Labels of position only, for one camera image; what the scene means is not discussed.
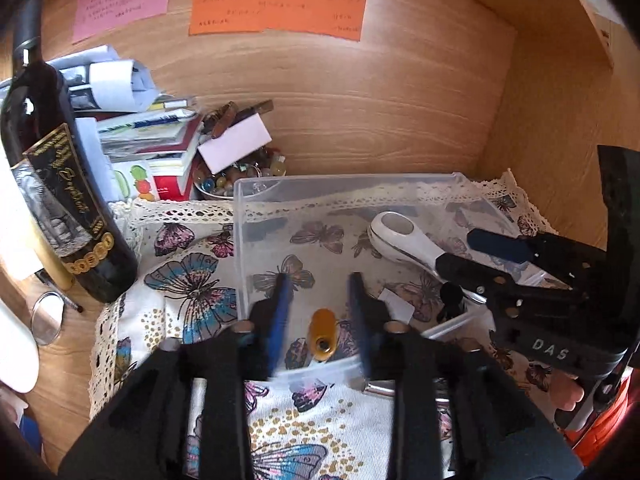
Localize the clear plastic container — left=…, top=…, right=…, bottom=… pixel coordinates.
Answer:
left=233, top=172, right=551, bottom=382

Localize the bowl of glass beads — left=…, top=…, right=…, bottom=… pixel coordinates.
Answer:
left=192, top=144, right=289, bottom=199

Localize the white wall poster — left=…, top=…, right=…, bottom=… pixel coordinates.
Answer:
left=552, top=0, right=627, bottom=69

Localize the dark wine bottle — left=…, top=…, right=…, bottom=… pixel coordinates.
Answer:
left=0, top=0, right=139, bottom=304

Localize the butterfly print lace cloth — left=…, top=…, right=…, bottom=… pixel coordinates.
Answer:
left=89, top=169, right=560, bottom=480

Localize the small white paper tag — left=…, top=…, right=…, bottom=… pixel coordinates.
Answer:
left=382, top=289, right=415, bottom=322

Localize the orange paper note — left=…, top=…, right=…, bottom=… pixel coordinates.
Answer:
left=188, top=0, right=367, bottom=42

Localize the round metal-rimmed mirror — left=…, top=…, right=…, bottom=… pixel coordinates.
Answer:
left=30, top=291, right=66, bottom=346

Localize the white handheld magnifier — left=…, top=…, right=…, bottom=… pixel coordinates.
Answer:
left=369, top=211, right=488, bottom=306

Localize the orange plastic object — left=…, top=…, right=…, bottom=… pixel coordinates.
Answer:
left=570, top=375, right=632, bottom=469

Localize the person's right hand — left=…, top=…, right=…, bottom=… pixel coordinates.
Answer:
left=550, top=372, right=584, bottom=412

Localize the brown glossy object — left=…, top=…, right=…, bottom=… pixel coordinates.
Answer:
left=210, top=101, right=240, bottom=139
left=239, top=99, right=275, bottom=119

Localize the white blank card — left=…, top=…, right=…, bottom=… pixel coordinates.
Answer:
left=197, top=112, right=273, bottom=174

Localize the blue object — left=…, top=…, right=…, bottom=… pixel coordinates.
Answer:
left=20, top=417, right=44, bottom=454

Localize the fruit sticker sheet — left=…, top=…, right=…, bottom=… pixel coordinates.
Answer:
left=110, top=160, right=162, bottom=204

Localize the pink paper note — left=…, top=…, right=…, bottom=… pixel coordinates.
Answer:
left=72, top=0, right=175, bottom=44

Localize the white curved object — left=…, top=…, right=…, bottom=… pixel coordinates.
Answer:
left=0, top=304, right=41, bottom=394

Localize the thin dark pen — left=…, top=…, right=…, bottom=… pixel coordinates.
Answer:
left=35, top=269, right=85, bottom=312

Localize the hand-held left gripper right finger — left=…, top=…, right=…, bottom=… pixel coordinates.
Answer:
left=349, top=272, right=587, bottom=480

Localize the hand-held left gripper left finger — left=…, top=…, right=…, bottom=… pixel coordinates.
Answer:
left=57, top=272, right=296, bottom=480

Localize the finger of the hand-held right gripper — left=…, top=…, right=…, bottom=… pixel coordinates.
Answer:
left=435, top=252, right=573, bottom=307
left=466, top=228, right=547, bottom=267

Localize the stack of books and papers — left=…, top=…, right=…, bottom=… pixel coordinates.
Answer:
left=47, top=45, right=207, bottom=202

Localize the silver metal object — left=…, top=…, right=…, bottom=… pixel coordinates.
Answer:
left=362, top=380, right=451, bottom=403

